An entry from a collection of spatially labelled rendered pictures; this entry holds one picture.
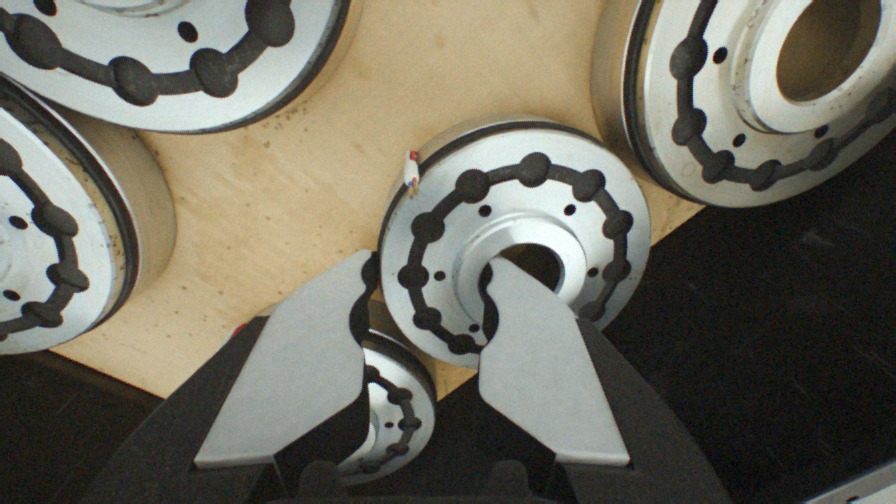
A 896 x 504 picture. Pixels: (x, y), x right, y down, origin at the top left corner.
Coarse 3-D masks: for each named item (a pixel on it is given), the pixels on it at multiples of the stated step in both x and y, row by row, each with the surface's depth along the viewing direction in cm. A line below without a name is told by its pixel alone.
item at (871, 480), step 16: (880, 432) 8; (848, 448) 9; (864, 448) 8; (880, 448) 8; (816, 464) 9; (832, 464) 9; (848, 464) 8; (864, 464) 8; (880, 464) 8; (784, 480) 9; (800, 480) 9; (816, 480) 9; (832, 480) 8; (848, 480) 8; (864, 480) 8; (880, 480) 8; (752, 496) 9; (768, 496) 9; (784, 496) 9; (800, 496) 9; (816, 496) 8; (832, 496) 8; (848, 496) 9; (864, 496) 9
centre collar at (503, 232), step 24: (504, 216) 11; (528, 216) 11; (552, 216) 11; (480, 240) 11; (504, 240) 11; (528, 240) 11; (552, 240) 11; (576, 240) 11; (456, 264) 12; (480, 264) 11; (576, 264) 12; (456, 288) 12; (480, 288) 12; (552, 288) 13; (576, 288) 12; (480, 312) 12
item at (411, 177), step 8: (408, 152) 12; (416, 152) 12; (408, 160) 11; (408, 168) 10; (416, 168) 10; (408, 176) 9; (416, 176) 9; (408, 184) 9; (416, 184) 9; (416, 192) 8
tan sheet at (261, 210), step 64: (384, 0) 11; (448, 0) 11; (512, 0) 11; (576, 0) 11; (384, 64) 12; (448, 64) 12; (512, 64) 12; (576, 64) 12; (256, 128) 12; (320, 128) 12; (384, 128) 13; (576, 128) 13; (192, 192) 13; (256, 192) 13; (320, 192) 13; (384, 192) 14; (192, 256) 14; (256, 256) 14; (320, 256) 15; (512, 256) 16; (128, 320) 15; (192, 320) 16; (448, 384) 19
